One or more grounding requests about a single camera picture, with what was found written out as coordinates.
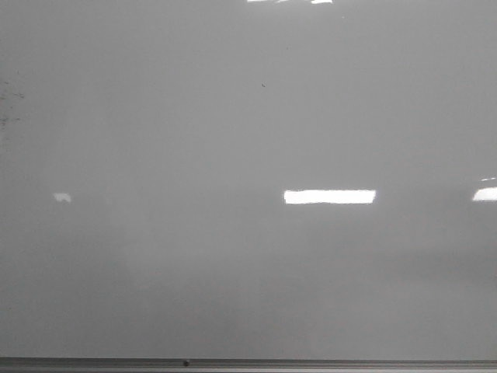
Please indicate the white whiteboard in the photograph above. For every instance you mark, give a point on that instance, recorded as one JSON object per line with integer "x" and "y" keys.
{"x": 248, "y": 186}

